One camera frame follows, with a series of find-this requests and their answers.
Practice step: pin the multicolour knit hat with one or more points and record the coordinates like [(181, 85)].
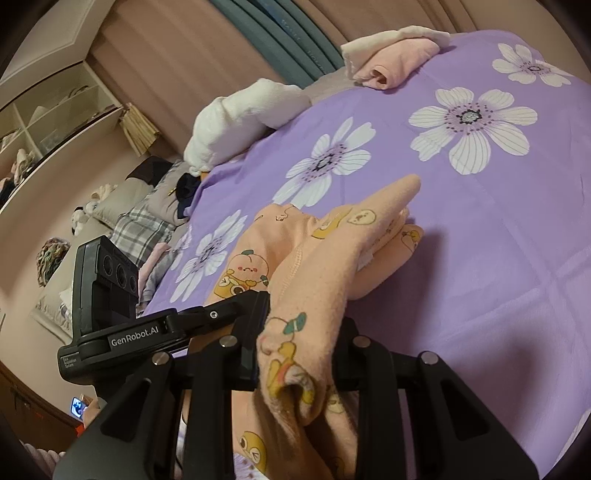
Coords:
[(51, 258)]

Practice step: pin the folded pink cloth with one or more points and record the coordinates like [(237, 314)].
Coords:
[(401, 60)]

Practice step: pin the light frilled cushion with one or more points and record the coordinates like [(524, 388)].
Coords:
[(55, 302)]

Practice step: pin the white plush blanket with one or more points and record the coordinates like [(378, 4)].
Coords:
[(240, 120)]

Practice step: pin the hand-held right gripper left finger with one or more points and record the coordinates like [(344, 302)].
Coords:
[(247, 369)]

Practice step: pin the white shelf cabinet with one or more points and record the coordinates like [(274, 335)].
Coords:
[(55, 115)]

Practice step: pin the grey plaid pillow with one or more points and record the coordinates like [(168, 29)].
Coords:
[(143, 226)]

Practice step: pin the teal curtain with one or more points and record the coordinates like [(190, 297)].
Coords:
[(277, 37)]

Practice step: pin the folded cream cloth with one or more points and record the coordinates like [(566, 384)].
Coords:
[(369, 46)]

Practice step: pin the beige bed sheet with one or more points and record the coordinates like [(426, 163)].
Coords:
[(328, 85)]

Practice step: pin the small lit phone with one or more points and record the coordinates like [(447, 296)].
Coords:
[(78, 408)]

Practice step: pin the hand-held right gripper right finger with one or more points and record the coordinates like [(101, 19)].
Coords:
[(351, 364)]

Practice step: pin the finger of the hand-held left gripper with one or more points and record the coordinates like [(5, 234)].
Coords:
[(221, 314)]

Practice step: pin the purple floral bedsheet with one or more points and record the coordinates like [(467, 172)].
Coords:
[(461, 254)]

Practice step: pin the grey garment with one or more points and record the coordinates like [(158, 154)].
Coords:
[(148, 290)]

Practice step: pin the pale pink garment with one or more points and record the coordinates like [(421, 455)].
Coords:
[(154, 265)]

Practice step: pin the brown wooden furniture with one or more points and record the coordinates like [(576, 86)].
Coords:
[(32, 397)]

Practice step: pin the rolled straw mat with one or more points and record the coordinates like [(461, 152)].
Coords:
[(138, 129)]

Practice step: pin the navy cloth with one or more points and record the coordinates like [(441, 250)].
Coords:
[(188, 194)]

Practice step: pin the dark brown cushion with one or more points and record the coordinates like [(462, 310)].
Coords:
[(147, 170)]

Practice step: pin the orange printed pants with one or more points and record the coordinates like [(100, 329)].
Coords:
[(314, 277)]

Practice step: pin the pink fluffy cloth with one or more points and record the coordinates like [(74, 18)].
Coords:
[(41, 461)]

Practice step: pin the white plush toy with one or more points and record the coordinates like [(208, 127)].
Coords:
[(81, 219)]

